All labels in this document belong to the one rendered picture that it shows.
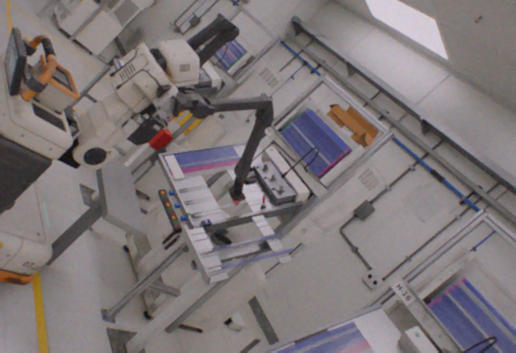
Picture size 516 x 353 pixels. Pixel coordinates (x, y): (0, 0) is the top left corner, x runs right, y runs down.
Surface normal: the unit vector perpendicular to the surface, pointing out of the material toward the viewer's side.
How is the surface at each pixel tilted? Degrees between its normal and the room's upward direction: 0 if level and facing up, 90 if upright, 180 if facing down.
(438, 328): 90
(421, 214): 90
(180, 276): 90
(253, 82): 90
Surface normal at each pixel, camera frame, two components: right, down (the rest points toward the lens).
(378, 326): 0.15, -0.80
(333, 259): -0.50, -0.46
